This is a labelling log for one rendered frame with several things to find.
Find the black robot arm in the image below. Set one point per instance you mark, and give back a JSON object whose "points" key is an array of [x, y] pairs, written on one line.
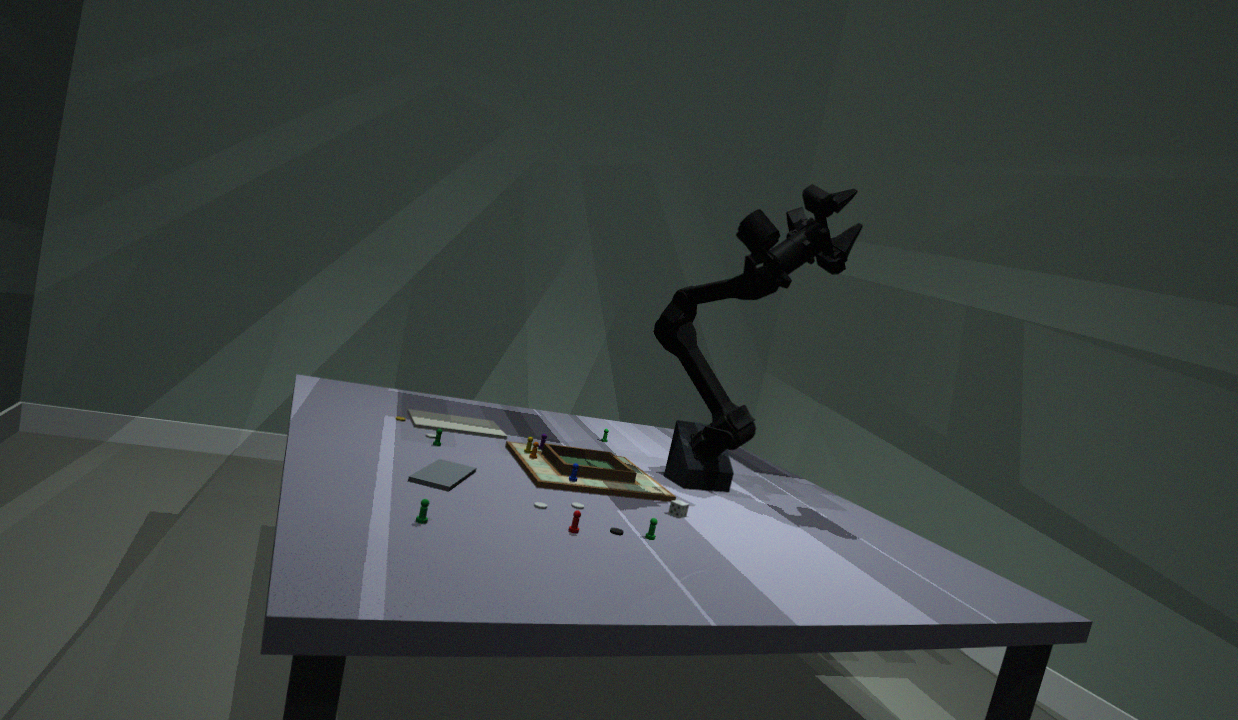
{"points": [[732, 426]]}

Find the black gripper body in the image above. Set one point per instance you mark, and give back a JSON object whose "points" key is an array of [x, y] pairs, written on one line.
{"points": [[814, 239]]}

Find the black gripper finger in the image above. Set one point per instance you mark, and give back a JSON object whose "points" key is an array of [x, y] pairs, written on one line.
{"points": [[842, 198], [845, 241]]}

